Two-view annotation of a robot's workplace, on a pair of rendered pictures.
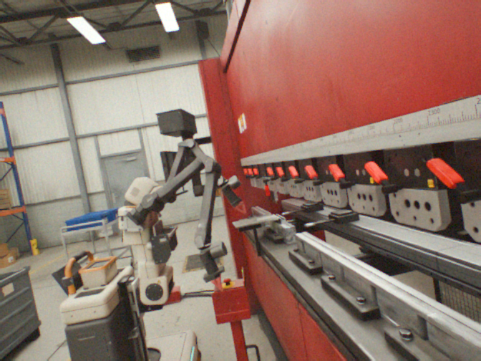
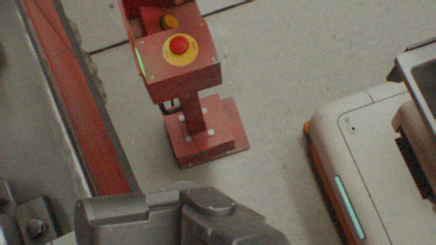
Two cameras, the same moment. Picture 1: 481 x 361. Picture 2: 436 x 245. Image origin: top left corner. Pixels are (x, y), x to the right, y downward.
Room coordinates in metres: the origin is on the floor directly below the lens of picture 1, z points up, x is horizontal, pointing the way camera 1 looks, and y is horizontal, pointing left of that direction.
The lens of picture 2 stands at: (2.06, 0.13, 1.75)
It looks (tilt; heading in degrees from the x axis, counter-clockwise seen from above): 72 degrees down; 171
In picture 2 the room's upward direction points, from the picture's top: 8 degrees counter-clockwise
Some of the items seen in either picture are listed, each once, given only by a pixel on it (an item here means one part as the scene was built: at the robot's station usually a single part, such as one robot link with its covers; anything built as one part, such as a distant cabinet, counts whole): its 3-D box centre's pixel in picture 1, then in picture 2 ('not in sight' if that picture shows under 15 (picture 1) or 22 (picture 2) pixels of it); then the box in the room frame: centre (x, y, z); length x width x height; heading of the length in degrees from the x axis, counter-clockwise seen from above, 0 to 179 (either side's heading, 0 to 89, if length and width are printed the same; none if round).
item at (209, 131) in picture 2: not in sight; (196, 124); (1.54, 0.14, 0.13); 0.10 x 0.10 x 0.01; 0
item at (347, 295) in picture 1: (346, 294); not in sight; (1.02, -0.27, 0.89); 0.30 x 0.05 x 0.03; 8
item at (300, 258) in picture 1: (303, 260); not in sight; (1.42, -0.22, 0.89); 0.30 x 0.05 x 0.03; 8
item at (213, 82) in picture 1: (265, 182); not in sight; (3.01, -0.23, 1.15); 0.85 x 0.25 x 2.30; 98
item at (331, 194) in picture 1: (339, 178); not in sight; (1.06, -0.32, 1.26); 0.15 x 0.09 x 0.17; 8
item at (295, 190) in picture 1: (300, 177); not in sight; (1.45, -0.27, 1.26); 0.15 x 0.09 x 0.17; 8
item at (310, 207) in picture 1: (300, 208); not in sight; (2.05, -0.35, 1.01); 0.26 x 0.12 x 0.05; 98
